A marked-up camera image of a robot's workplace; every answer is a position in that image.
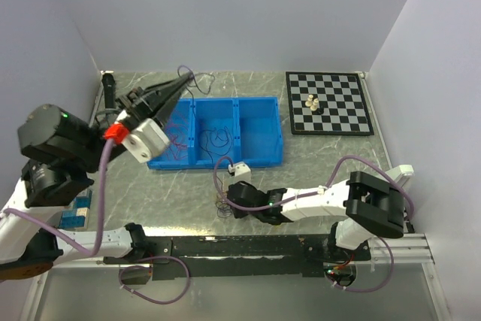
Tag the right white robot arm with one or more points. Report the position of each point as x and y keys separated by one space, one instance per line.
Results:
x=371 y=207

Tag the blue white brick stack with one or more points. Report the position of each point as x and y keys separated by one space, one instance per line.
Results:
x=76 y=215

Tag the cream chess piece right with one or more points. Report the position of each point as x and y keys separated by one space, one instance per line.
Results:
x=314 y=105

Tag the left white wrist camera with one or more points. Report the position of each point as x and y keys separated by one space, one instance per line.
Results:
x=145 y=142

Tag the black and white chessboard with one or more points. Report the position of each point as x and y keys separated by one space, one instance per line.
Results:
x=340 y=95

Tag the cream chess piece left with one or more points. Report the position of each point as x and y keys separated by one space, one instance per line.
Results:
x=309 y=101

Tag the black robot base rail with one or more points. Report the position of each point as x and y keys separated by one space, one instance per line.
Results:
x=249 y=255

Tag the cream chess piece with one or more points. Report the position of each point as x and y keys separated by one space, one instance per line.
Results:
x=314 y=105
x=309 y=101

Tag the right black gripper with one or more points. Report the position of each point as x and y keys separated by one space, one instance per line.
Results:
x=238 y=214

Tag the black marker orange cap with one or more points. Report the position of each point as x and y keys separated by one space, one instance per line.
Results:
x=109 y=87

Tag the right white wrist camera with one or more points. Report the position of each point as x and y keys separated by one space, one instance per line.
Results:
x=239 y=172

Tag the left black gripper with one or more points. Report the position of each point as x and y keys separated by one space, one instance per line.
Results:
x=158 y=101

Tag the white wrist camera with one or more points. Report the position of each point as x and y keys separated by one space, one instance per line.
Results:
x=239 y=172
x=145 y=142

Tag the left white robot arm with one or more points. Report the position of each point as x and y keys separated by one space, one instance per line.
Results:
x=62 y=151

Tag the blue three-compartment bin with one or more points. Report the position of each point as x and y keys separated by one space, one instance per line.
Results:
x=202 y=130

